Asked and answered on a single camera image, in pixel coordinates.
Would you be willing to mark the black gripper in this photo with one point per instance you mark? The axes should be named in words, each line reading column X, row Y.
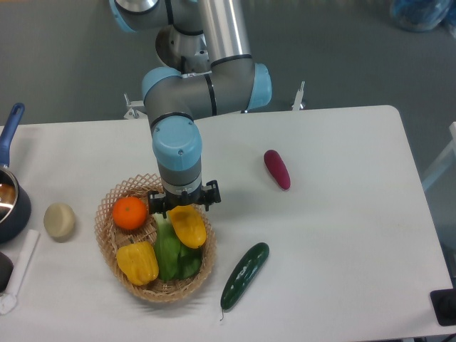
column 207, row 195

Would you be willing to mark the yellow mango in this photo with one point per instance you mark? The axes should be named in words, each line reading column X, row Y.
column 188, row 226

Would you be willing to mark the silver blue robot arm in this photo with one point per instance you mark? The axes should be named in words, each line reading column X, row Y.
column 174, row 101

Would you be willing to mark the woven wicker basket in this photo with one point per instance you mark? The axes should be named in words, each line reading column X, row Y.
column 110, row 238

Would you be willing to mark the orange fruit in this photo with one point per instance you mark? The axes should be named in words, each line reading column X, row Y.
column 129, row 213

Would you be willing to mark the green bok choy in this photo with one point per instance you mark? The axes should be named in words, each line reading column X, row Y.
column 175, row 260

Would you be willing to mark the yellow bell pepper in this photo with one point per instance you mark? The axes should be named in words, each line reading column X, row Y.
column 138, row 262

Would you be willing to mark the purple sweet potato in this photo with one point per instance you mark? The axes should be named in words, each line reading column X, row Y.
column 277, row 169

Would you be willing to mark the dark green cucumber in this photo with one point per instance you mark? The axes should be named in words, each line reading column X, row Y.
column 242, row 275

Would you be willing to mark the beige round potato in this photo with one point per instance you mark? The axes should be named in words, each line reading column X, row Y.
column 59, row 220

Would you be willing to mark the dark blue saucepan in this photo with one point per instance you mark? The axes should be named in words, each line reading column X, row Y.
column 15, row 202

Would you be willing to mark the black object at left edge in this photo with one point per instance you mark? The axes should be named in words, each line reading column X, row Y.
column 6, row 268

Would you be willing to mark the black device at table edge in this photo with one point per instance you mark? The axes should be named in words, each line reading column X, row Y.
column 443, row 302

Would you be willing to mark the blue plastic bag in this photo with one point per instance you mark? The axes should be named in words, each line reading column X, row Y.
column 419, row 16

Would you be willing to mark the white frame at right edge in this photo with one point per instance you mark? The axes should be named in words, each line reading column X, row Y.
column 441, row 163

